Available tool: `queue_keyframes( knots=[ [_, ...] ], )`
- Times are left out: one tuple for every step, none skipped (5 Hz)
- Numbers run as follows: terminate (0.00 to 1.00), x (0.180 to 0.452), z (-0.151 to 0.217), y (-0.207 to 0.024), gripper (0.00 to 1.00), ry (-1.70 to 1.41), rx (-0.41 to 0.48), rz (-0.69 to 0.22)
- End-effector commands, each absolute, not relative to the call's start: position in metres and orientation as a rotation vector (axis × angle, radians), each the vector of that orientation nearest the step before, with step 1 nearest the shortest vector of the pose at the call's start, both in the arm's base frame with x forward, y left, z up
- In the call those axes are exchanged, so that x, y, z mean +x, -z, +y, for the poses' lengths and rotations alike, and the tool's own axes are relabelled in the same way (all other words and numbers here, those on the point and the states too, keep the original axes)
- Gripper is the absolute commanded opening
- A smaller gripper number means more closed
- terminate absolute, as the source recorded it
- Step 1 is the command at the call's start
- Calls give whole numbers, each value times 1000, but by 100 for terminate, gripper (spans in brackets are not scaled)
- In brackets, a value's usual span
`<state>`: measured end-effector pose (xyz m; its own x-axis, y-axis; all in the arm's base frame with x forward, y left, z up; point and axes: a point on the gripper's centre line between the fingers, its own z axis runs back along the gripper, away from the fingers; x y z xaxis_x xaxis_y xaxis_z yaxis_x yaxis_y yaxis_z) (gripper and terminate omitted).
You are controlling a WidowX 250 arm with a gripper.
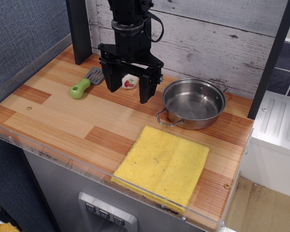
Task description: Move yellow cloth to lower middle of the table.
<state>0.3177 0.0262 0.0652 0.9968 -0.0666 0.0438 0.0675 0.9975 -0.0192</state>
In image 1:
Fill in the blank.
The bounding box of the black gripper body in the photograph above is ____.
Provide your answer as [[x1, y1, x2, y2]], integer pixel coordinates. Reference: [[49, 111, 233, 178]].
[[98, 18, 164, 84]]

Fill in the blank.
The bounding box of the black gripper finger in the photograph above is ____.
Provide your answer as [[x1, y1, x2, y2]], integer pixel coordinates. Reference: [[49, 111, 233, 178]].
[[101, 61, 125, 92], [139, 74, 157, 104]]

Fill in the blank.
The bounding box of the yellow cloth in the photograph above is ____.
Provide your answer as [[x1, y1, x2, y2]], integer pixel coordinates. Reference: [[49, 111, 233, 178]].
[[111, 126, 210, 212]]

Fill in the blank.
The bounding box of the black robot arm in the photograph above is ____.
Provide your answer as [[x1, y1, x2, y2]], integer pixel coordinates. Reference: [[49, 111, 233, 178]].
[[98, 0, 164, 104]]

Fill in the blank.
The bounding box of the white toy food item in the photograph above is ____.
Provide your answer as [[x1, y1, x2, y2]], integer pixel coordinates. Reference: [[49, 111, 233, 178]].
[[122, 74, 138, 89]]

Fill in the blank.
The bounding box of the stainless steel pot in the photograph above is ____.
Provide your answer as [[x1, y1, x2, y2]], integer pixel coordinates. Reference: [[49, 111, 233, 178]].
[[156, 78, 228, 130]]

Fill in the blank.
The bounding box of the grey toy fridge cabinet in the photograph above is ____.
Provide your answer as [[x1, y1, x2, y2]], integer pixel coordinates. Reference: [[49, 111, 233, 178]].
[[24, 151, 200, 232]]

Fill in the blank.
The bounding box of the clear acrylic front guard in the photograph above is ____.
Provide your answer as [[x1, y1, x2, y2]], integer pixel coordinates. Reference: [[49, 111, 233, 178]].
[[0, 126, 226, 232]]

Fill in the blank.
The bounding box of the silver dispenser button panel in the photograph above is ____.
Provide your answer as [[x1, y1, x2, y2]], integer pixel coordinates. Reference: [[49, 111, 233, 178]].
[[78, 191, 138, 232]]

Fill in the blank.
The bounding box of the white toy sink unit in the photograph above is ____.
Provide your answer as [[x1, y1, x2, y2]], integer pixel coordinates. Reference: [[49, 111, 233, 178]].
[[240, 91, 290, 196]]

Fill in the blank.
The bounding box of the yellow object bottom left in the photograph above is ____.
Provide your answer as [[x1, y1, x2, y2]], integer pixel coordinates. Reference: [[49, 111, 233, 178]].
[[0, 223, 20, 232]]

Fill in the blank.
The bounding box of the green handled grey spatula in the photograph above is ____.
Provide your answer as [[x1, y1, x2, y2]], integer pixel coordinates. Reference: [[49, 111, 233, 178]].
[[69, 67, 104, 99]]

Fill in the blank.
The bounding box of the black cable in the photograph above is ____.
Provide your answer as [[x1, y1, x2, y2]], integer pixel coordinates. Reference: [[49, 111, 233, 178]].
[[143, 11, 165, 44]]

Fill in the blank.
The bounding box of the dark left post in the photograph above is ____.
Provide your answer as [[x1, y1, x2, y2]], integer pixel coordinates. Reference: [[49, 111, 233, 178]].
[[65, 0, 92, 65]]

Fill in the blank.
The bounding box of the dark post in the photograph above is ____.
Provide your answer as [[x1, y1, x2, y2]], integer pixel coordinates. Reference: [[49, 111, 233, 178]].
[[247, 0, 290, 119], [65, 0, 92, 65]]

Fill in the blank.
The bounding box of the dark right post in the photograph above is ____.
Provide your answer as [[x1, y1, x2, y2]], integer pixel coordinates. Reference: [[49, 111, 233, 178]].
[[247, 0, 290, 119]]

